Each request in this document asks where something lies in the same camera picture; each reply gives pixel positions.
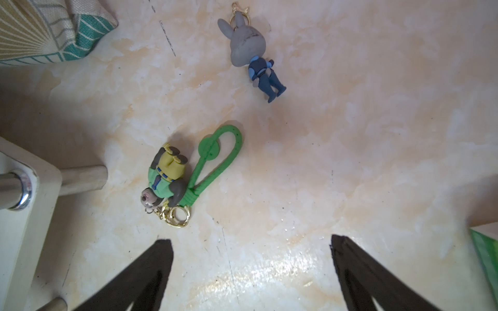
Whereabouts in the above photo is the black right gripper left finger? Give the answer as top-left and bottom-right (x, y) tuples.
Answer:
(76, 240), (174, 310)

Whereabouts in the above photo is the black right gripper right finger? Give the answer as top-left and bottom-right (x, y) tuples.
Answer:
(330, 235), (438, 310)

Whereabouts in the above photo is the white two-tier shelf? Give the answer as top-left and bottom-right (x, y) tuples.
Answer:
(1, 139), (108, 310)

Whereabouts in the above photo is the fan pattern cushion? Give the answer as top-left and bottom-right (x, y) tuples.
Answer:
(1, 0), (118, 67)

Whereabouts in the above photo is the green sloth figure keychain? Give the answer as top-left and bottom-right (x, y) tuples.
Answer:
(140, 124), (243, 228)

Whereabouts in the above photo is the grey rabbit figure keychain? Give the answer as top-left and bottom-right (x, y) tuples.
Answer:
(217, 3), (287, 103)

